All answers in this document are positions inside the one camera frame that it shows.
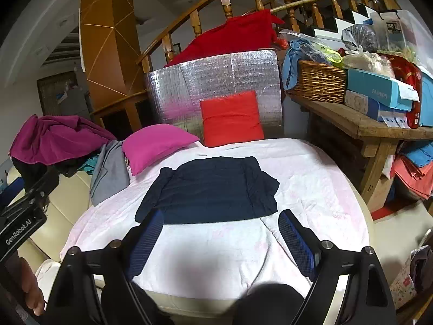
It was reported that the black garment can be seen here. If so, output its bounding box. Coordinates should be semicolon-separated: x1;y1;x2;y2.
14;156;88;190

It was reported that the silver foil insulation panel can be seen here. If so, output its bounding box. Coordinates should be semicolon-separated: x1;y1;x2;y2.
145;49;284;143

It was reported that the person's left hand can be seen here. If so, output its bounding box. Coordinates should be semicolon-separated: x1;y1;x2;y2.
7;255;46;316

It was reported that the blue cloth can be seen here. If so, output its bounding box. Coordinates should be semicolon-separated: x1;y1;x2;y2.
282;39;325;90

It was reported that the red cloth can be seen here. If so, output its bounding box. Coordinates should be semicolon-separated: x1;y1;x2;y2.
164;9;285;67

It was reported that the navy zip jacket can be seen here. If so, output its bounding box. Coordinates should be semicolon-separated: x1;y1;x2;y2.
135;156;281;225

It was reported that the person's right leg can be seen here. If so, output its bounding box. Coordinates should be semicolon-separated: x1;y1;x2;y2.
233;282;305;325

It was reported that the wicker basket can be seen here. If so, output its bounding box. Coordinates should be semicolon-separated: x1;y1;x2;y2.
286;60;348;104

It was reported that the patterned paper bag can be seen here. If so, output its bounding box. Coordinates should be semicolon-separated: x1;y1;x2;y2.
389;257;418;300

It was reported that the wooden side table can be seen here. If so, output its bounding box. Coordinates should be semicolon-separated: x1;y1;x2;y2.
287;93;433;214

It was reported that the white staircase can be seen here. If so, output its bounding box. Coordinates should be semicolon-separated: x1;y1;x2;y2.
314;3;373;38

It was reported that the white plastic bag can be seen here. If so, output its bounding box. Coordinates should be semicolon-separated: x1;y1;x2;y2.
342;50;395;78

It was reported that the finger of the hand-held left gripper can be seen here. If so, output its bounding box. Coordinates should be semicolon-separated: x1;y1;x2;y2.
14;166;62;210

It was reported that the pink pillow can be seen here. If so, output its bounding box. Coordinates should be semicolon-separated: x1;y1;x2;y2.
122;123;201;177

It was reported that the teal garment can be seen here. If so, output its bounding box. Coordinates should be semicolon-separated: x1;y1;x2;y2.
79;157;100;177

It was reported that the red gift bag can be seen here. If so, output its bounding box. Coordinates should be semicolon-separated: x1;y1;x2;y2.
382;54;423;129

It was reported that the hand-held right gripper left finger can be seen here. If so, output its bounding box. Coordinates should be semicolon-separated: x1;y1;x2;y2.
44;208;165;325

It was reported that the dark plastic bag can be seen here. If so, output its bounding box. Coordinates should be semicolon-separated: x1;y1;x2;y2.
342;24;378;53

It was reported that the white and blue box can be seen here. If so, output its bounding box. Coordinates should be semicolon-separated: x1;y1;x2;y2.
344;90;410;129

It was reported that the blue shoe box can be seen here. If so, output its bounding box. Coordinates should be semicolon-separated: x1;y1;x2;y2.
346;69;414;112

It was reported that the cardboard box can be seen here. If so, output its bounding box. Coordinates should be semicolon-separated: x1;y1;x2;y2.
367;173;395;212

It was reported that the clear plastic storage box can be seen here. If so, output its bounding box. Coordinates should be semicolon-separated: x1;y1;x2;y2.
369;9;422;58

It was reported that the grey garment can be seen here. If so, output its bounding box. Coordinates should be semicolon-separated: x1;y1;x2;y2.
90;140;131;206

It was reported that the cream leather sofa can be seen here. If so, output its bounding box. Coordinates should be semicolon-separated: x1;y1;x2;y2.
0;162;102;298

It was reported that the yellow-green item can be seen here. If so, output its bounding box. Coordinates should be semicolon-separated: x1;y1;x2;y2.
313;45;344;66

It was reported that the dark wall painting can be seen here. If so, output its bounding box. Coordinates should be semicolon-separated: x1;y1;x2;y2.
37;71;82;116

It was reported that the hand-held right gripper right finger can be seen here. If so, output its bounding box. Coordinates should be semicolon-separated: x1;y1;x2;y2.
278;209;396;325

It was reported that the red pillow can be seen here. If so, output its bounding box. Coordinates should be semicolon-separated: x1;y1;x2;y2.
199;90;265;148

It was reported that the stack of folded clothes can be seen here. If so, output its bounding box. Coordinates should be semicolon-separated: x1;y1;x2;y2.
391;140;433;200

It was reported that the orange wooden column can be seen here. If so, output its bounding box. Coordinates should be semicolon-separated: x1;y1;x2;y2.
79;0;149;139

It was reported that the magenta fleece garment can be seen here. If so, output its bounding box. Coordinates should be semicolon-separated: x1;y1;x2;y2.
9;114;117;166

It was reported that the wooden stair railing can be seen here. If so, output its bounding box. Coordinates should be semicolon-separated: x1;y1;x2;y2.
135;0;403;73

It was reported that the white blanket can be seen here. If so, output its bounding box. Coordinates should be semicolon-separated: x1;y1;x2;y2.
35;138;371;298

